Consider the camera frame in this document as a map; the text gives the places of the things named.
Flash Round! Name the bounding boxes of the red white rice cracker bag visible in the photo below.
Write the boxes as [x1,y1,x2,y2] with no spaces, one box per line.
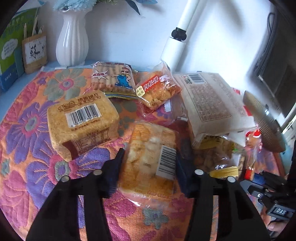
[244,129,262,181]

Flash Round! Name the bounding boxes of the small orange pork-floss cake pack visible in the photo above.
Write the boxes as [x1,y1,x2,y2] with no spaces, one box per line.
[135,61,181,110]

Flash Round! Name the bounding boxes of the blue artificial flowers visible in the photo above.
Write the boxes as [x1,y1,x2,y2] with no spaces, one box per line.
[53,0,158,15]

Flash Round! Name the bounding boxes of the colourful floral table mat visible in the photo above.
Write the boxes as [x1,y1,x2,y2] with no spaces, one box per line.
[0,67,282,241]

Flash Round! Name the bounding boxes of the orange pastry snack pack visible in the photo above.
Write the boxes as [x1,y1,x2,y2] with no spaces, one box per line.
[118,121,177,206]

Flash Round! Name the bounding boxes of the beige paper snack bag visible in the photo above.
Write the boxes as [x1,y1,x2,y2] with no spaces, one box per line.
[173,72,256,148]

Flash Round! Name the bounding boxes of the yellow bread slice pack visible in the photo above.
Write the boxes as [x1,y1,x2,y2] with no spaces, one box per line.
[47,90,119,162]

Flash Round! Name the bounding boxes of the brown pen holder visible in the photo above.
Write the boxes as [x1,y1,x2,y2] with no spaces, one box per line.
[22,23,47,74]

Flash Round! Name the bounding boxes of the black television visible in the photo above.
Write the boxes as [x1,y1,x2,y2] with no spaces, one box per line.
[253,11,295,118]

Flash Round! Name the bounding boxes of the ribbed glass bowl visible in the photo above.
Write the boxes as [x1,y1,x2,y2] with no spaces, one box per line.
[243,91,286,153]

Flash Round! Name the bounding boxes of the cartoon biscuit stick pack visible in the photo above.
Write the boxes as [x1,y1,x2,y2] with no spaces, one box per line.
[89,61,135,95]

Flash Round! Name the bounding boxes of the white desk lamp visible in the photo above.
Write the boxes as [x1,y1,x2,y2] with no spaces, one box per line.
[160,0,200,72]

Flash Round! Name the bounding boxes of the yellow peanut snack bag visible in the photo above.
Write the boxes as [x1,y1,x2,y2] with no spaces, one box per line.
[193,136,245,179]

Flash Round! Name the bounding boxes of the white ribbed vase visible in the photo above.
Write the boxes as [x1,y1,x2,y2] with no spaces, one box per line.
[56,9,91,67]

